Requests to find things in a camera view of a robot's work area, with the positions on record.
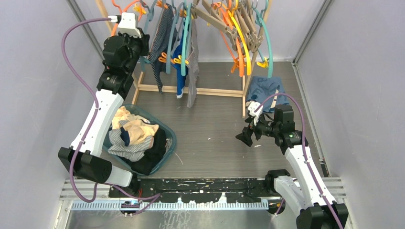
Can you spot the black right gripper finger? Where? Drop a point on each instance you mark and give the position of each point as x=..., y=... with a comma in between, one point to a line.
x=250, y=120
x=245, y=136

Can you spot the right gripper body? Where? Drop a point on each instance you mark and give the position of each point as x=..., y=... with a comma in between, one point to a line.
x=266, y=127

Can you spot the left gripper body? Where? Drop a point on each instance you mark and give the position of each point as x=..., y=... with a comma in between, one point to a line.
x=137, y=46

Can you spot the orange plastic clip hanger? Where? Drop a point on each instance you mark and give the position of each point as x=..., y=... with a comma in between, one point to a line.
x=137, y=4

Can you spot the beige underwear with navy trim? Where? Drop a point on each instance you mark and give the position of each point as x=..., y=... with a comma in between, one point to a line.
x=136, y=131

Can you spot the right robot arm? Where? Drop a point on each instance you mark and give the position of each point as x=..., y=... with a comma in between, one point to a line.
x=307, y=195

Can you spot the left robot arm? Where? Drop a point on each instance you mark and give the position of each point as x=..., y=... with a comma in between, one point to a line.
x=121, y=54

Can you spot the orange hanging hanger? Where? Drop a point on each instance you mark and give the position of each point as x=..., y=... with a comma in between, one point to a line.
x=228, y=16

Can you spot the yellow hanging hanger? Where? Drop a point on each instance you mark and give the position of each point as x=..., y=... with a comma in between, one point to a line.
x=248, y=66

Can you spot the right teal hanger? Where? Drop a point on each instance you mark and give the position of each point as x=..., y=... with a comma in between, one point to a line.
x=266, y=62

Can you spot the striped navy hanging shorts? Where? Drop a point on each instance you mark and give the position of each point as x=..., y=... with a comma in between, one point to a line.
x=160, y=44

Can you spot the blue patterned cloth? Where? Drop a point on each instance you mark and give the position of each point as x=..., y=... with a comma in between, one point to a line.
x=261, y=88

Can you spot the beige garment in basket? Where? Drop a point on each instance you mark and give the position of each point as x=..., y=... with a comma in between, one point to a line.
x=124, y=116

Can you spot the beige wooden hangers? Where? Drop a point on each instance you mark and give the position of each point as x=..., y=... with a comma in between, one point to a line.
x=244, y=13

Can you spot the black garment in basket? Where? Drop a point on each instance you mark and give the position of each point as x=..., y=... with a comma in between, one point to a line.
x=151, y=156

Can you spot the grey striped garment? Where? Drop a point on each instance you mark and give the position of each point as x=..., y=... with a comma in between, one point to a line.
x=121, y=146

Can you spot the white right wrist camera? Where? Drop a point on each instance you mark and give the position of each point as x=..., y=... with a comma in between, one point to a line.
x=253, y=110

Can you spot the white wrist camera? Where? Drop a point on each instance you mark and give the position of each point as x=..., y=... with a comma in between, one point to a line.
x=253, y=110
x=128, y=23

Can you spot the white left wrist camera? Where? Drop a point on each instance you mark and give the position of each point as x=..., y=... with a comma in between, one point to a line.
x=128, y=23

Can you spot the wooden hanger rack frame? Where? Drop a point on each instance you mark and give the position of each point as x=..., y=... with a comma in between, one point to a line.
x=246, y=80

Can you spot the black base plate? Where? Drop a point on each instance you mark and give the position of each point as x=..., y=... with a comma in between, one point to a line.
x=205, y=190

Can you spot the white slotted cable duct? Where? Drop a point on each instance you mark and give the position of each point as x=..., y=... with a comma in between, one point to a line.
x=133, y=205

